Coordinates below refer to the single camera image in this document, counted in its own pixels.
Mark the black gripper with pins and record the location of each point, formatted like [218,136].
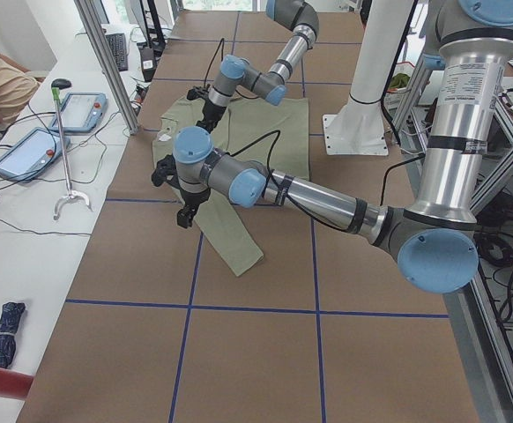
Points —
[212,113]
[190,199]

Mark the olive green long-sleeve shirt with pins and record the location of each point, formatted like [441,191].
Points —
[243,122]

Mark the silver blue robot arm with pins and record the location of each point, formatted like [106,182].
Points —
[301,20]
[426,232]

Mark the black computer keyboard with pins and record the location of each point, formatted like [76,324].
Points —
[118,47]

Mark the far blue teach pendant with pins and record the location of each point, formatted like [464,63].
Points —
[81,112]

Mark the blue teach pendant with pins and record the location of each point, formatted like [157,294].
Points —
[81,112]
[31,155]

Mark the metal reacher grabber tool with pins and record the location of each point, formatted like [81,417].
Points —
[72,195]

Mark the near blue teach pendant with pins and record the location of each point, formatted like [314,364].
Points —
[31,155]

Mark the folded dark blue umbrella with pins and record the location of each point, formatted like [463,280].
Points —
[9,325]

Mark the red cylinder tube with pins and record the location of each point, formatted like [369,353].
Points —
[14,385]

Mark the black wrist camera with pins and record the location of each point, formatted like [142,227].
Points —
[165,172]
[197,92]

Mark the grey aluminium frame post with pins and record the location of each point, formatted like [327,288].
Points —
[91,22]

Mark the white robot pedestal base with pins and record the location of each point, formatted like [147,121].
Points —
[358,129]

